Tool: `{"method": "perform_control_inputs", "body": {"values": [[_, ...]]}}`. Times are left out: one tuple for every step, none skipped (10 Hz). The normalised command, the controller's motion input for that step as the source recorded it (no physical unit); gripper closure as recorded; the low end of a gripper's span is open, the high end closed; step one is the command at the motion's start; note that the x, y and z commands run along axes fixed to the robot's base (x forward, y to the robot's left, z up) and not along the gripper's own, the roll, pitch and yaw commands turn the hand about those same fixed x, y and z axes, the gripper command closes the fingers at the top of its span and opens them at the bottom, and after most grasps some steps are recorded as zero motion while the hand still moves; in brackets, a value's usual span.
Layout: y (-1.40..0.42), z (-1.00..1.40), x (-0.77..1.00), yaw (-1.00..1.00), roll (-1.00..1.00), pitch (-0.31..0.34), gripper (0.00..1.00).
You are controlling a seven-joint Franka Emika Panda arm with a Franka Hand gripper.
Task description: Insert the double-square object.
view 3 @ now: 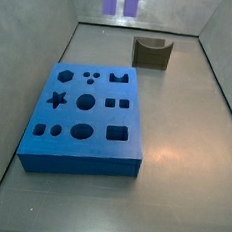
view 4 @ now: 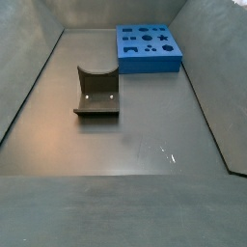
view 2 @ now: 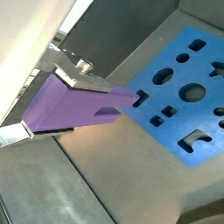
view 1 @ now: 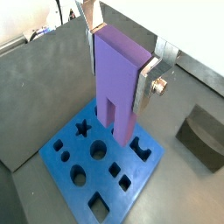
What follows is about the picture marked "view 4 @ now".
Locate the blue shape-sorter box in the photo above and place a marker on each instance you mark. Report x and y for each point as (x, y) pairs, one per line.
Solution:
(147, 48)

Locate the black curved holder bracket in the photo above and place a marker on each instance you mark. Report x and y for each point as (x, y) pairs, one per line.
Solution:
(99, 92)

